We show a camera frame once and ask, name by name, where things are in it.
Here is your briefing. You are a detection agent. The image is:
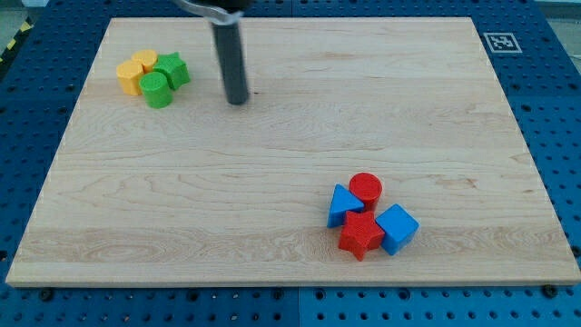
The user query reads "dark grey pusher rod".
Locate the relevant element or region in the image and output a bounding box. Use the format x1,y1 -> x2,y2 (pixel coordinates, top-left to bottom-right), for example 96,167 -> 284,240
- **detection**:
212,22 -> 249,105

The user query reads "green star block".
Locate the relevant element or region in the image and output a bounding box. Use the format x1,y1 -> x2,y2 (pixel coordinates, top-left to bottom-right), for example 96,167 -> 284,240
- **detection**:
153,52 -> 191,91

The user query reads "wooden board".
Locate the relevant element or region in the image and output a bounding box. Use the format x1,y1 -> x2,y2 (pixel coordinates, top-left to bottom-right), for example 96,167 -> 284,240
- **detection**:
6,17 -> 580,288

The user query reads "red star block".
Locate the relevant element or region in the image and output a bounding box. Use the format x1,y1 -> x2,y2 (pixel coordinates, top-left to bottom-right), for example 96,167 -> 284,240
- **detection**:
339,211 -> 385,261

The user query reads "yellow cylinder block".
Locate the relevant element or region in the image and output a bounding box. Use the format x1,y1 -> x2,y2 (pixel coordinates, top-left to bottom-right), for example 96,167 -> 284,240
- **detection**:
131,49 -> 158,73

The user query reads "green cylinder block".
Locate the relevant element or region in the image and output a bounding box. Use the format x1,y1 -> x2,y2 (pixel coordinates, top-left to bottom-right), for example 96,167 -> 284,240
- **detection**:
139,72 -> 173,109

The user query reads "yellow hexagon block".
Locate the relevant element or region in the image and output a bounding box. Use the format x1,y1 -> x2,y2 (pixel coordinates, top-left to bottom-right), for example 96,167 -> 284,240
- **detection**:
116,60 -> 144,95

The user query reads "blue triangle block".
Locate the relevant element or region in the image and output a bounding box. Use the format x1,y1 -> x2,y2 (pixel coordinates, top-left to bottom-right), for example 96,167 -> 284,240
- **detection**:
327,184 -> 364,228

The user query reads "red cylinder block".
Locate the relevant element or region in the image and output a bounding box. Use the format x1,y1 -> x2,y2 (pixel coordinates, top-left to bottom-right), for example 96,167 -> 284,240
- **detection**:
349,172 -> 383,211

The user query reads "blue cube block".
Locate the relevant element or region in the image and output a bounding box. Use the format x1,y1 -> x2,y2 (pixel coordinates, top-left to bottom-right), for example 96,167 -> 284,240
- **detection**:
376,203 -> 419,256

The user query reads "white fiducial marker tag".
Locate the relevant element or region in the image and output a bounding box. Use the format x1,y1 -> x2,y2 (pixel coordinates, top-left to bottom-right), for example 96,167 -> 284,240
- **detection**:
484,32 -> 522,54

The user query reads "black bolt left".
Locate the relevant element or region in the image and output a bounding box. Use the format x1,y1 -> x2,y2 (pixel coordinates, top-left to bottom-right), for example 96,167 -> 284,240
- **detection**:
38,288 -> 54,302

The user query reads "black bolt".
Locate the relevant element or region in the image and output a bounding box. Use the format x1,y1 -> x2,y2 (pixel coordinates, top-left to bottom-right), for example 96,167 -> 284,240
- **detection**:
541,284 -> 559,299
38,288 -> 54,302

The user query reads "black bolt right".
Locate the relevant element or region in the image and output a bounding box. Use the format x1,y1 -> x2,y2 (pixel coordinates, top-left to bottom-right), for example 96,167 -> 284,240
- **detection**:
541,284 -> 559,299

